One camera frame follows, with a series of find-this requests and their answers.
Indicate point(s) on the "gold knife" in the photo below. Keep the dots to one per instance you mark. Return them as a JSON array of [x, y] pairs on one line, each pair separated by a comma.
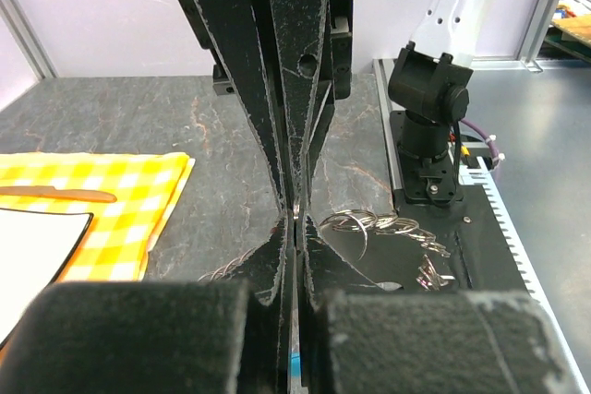
[[65, 194]]

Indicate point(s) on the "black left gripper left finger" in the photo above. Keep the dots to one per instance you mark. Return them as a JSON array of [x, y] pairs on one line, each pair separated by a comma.
[[253, 315]]

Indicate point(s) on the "metal key organizer blue handle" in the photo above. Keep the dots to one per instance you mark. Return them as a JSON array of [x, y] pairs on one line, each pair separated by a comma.
[[396, 253]]

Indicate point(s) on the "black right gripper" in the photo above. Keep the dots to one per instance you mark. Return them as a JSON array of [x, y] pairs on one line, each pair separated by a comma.
[[230, 34]]

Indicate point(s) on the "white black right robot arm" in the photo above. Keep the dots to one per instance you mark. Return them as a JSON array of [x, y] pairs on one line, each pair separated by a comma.
[[430, 75]]

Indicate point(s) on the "right aluminium frame post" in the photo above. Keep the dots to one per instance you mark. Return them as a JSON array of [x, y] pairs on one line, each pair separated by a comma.
[[27, 40]]

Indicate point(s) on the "orange white checkered cloth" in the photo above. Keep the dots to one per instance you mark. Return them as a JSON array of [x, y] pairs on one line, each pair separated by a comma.
[[116, 247]]

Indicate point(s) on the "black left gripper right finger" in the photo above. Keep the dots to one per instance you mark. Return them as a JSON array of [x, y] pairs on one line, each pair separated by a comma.
[[320, 270]]

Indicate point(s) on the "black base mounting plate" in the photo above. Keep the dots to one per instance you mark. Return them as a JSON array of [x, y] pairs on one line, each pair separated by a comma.
[[456, 220]]

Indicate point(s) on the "light blue cable duct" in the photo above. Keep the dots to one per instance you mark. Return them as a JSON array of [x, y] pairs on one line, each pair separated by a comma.
[[481, 176]]

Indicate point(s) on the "white square plate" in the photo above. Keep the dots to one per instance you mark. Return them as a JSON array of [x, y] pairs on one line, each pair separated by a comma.
[[35, 249]]

